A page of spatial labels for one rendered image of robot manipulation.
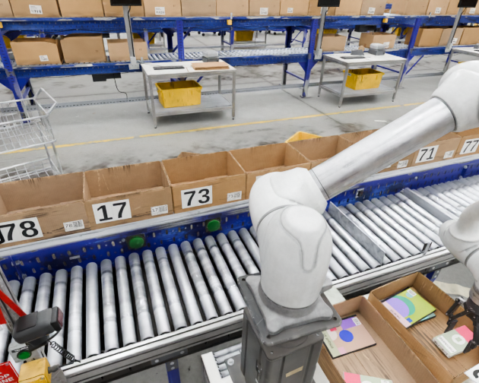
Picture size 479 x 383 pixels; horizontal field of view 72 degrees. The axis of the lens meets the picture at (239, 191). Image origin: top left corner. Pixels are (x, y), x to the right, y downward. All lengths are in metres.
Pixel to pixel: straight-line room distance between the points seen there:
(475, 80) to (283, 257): 0.63
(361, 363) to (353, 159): 0.77
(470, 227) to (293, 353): 0.71
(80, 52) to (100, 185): 3.99
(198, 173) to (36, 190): 0.83
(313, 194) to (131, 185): 1.24
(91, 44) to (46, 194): 3.99
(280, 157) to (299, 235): 1.44
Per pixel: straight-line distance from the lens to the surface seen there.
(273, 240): 0.75
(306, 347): 1.00
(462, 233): 1.32
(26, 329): 1.13
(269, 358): 0.96
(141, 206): 1.65
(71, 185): 1.91
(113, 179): 1.90
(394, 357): 1.46
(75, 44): 5.72
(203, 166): 1.95
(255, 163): 2.07
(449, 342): 1.53
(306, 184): 0.89
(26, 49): 5.81
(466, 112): 1.00
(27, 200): 1.98
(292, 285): 0.78
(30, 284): 1.76
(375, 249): 1.81
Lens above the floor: 1.90
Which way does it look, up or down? 33 degrees down
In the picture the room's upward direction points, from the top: 2 degrees clockwise
